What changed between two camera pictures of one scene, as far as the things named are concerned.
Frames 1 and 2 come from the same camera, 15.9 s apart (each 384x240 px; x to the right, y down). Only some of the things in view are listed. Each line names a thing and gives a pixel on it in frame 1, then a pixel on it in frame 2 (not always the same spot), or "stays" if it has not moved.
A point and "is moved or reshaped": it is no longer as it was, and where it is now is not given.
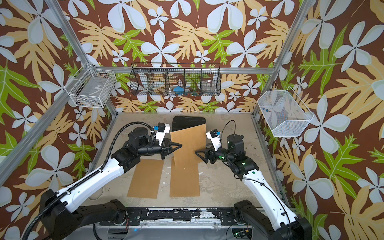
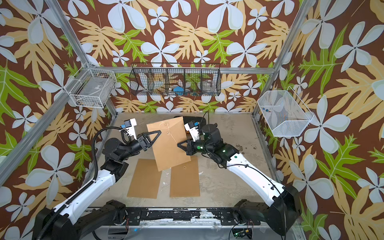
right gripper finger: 205,159 → 188,149
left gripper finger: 166,148 → 146,135
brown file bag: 184,180 stays
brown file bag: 192,139 is moved or reshaped
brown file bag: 145,181 stays
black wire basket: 186,79 stays
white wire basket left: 90,87 stays
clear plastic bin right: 285,113 stays
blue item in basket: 179,90 stays
